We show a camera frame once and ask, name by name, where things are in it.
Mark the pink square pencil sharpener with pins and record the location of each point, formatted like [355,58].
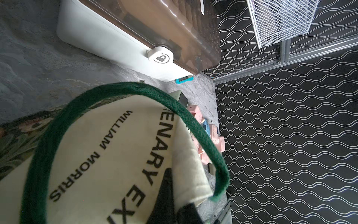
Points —
[219,143]

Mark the pink round pencil sharpener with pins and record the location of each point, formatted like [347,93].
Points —
[214,133]

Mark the pink boxy pencil sharpener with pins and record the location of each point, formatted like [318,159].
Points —
[198,147]

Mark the brown lid white toolbox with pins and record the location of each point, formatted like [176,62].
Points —
[165,40]

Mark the teal utility knife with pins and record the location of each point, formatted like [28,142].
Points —
[184,79]

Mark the blue square pencil sharpener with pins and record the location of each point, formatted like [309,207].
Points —
[206,126]

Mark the green pencil sharpener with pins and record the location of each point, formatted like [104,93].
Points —
[180,97]

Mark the cream tote bag green handles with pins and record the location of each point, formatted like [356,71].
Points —
[101,160]

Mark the white wire mesh basket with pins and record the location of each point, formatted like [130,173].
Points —
[275,21]

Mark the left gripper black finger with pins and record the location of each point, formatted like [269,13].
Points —
[163,212]

